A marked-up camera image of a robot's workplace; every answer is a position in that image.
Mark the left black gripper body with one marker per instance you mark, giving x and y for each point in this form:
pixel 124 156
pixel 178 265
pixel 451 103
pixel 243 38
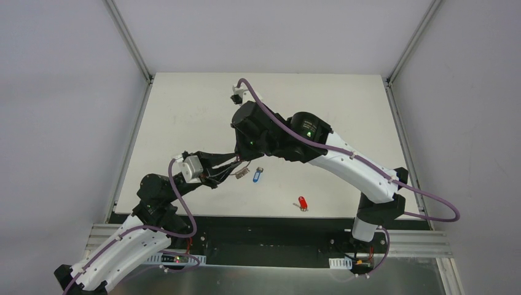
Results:
pixel 204 166

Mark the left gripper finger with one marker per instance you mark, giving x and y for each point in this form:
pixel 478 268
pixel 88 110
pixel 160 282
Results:
pixel 221 158
pixel 219 174

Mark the silver metal keyring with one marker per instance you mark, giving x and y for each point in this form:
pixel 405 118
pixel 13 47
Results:
pixel 242 171

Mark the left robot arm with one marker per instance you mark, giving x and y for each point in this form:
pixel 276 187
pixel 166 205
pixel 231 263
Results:
pixel 160 219

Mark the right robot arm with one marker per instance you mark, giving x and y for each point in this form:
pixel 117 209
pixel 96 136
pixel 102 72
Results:
pixel 308 139

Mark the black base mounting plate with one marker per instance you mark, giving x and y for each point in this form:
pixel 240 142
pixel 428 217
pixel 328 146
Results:
pixel 276 242

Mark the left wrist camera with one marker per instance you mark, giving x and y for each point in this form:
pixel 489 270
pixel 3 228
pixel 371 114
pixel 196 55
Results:
pixel 191 168

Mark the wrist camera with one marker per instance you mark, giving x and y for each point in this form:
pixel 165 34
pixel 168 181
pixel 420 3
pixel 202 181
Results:
pixel 241 94
pixel 191 168

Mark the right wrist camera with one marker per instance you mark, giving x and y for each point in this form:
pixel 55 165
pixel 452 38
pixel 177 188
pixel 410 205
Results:
pixel 241 94

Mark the left aluminium frame post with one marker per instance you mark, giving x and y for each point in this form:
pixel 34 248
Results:
pixel 128 39

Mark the aluminium frame post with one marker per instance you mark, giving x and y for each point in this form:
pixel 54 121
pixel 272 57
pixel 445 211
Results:
pixel 425 21
pixel 128 39

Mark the right aluminium frame post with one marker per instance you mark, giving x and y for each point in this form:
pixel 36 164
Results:
pixel 425 21

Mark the aluminium front rail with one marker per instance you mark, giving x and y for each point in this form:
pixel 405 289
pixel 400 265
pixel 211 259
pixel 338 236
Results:
pixel 403 243

